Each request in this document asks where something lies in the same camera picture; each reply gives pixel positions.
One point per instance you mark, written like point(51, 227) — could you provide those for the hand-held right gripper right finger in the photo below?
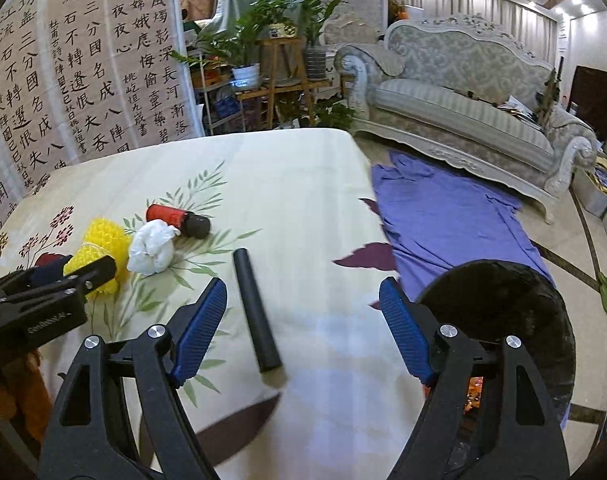
point(406, 330)

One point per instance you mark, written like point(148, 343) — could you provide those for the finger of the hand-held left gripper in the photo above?
point(43, 272)
point(95, 272)

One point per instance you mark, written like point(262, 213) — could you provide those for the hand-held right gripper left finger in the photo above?
point(201, 325)

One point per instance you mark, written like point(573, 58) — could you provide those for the yellow foam fruit net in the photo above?
point(103, 240)

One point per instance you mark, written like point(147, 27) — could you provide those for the black foam tube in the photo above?
point(256, 305)

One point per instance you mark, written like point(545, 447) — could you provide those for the large orange bag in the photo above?
point(473, 395)

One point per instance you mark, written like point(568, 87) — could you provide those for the black trash bag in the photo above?
point(508, 300)

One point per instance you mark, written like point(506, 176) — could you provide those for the white crumpled tissue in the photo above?
point(151, 250)

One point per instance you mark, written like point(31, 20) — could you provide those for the red can with dark cap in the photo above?
point(168, 216)

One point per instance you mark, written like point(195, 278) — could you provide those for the purple cloth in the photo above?
point(448, 220)

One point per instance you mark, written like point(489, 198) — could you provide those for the small green rag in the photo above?
point(605, 292)

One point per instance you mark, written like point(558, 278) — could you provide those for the low leafy floor plant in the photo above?
point(336, 115)

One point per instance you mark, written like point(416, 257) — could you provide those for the grey ornate sofa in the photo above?
point(458, 110)

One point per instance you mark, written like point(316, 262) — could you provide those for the grey storage box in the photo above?
point(596, 195)

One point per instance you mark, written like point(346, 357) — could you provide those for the plant in white pot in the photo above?
point(246, 76)

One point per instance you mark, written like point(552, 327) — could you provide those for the papers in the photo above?
point(516, 107)

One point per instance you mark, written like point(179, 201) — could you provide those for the wooden plant stand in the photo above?
point(283, 85)

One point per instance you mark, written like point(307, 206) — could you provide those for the dark green toy gun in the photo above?
point(548, 92)

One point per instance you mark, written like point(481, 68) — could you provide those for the tall plant in grey pot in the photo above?
point(316, 60)

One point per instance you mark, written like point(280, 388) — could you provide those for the dark brown panel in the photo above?
point(593, 100)

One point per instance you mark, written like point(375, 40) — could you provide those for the plant in white-green pot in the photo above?
point(278, 25)

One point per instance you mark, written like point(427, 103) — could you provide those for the orange decoration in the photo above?
point(398, 9)

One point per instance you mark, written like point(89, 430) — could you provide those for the beige curtains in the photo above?
point(483, 10)

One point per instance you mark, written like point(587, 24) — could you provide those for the calligraphy wall hanging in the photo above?
point(83, 85)

